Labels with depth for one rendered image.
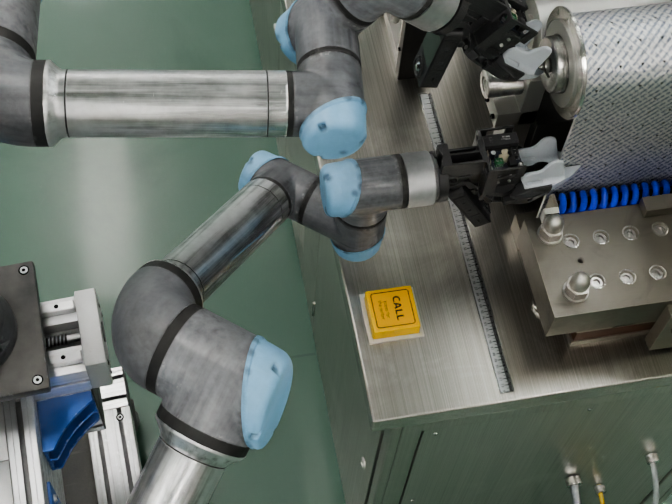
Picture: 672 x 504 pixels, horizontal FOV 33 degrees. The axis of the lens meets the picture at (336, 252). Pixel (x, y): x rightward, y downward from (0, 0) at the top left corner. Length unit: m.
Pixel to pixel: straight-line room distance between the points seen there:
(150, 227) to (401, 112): 1.08
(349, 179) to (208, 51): 1.66
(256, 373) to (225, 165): 1.67
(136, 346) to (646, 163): 0.79
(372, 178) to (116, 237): 1.38
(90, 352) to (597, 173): 0.82
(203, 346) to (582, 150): 0.62
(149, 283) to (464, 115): 0.73
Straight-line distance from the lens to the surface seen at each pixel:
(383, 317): 1.66
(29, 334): 1.80
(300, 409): 2.59
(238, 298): 2.71
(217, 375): 1.29
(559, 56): 1.50
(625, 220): 1.69
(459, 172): 1.54
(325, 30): 1.33
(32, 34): 1.36
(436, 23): 1.37
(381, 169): 1.52
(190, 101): 1.26
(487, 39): 1.42
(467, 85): 1.94
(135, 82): 1.27
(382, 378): 1.65
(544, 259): 1.63
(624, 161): 1.67
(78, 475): 2.35
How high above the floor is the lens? 2.41
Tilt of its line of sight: 60 degrees down
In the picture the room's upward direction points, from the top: 6 degrees clockwise
